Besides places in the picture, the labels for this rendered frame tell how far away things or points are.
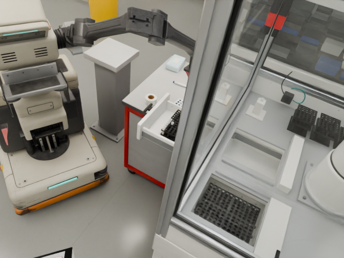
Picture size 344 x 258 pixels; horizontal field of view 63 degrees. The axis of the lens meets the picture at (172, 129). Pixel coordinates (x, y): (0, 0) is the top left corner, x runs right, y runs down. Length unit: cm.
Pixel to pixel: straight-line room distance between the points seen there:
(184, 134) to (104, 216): 156
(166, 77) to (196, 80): 141
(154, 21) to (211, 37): 57
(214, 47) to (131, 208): 177
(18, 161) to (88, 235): 67
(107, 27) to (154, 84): 80
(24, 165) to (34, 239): 47
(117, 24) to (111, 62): 97
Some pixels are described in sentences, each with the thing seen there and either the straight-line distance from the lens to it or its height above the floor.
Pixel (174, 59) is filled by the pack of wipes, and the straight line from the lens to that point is 199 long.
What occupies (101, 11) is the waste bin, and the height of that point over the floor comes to 25.
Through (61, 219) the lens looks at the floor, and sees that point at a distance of 211.
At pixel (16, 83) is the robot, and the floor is 104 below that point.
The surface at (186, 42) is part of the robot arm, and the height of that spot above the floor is 131.
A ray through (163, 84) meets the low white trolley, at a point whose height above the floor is 76.
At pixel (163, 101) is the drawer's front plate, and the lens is 144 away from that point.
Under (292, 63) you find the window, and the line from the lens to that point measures 44.
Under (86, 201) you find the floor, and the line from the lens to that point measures 215.
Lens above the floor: 187
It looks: 46 degrees down
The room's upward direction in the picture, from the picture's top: 11 degrees clockwise
